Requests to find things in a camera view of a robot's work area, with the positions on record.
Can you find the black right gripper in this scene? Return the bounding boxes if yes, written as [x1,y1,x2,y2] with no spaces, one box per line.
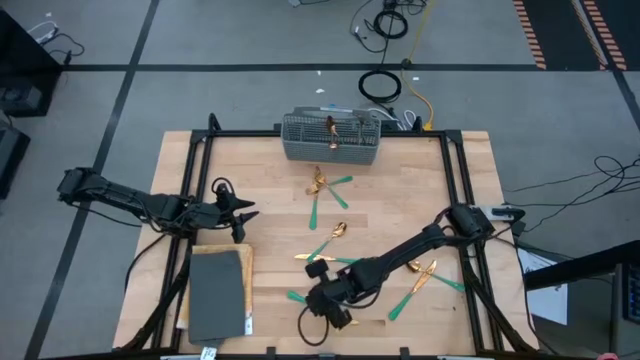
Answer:
[304,259,354,332]

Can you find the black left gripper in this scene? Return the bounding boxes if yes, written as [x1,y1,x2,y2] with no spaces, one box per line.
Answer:
[189,183,261,245]

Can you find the grey plastic silverware basket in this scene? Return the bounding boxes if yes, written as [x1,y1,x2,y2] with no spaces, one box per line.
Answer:
[280,105,383,167]

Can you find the white paper sheet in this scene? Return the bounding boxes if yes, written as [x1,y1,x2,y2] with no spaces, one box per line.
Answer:
[516,247,570,327]

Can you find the black equipment box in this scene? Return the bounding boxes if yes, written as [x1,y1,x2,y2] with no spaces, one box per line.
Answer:
[0,124,31,200]

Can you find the black desk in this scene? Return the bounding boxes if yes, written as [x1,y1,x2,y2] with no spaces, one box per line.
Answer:
[522,239,640,292]

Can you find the black cabinet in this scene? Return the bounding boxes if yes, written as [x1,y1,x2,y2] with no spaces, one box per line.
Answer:
[0,9,64,119]

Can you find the black looped gripper cable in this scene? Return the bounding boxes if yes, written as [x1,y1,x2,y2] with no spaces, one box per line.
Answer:
[297,304,332,348]
[210,175,237,199]

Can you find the black aluminium table frame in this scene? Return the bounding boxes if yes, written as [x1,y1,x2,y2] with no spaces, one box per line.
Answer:
[112,112,539,357]

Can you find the large black cable coil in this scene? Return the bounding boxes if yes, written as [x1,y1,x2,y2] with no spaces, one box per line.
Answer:
[357,69,403,104]

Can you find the white cable bundle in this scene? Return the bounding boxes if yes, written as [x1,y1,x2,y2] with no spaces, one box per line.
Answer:
[367,106,419,132]

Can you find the yellow floor cable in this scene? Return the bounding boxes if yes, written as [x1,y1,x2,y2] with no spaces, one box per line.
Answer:
[398,0,435,132]

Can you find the small black cable coil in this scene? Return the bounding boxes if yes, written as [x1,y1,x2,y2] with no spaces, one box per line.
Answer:
[372,8,410,40]

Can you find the black floor cables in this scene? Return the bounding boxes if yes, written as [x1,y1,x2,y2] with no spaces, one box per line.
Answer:
[502,154,640,234]

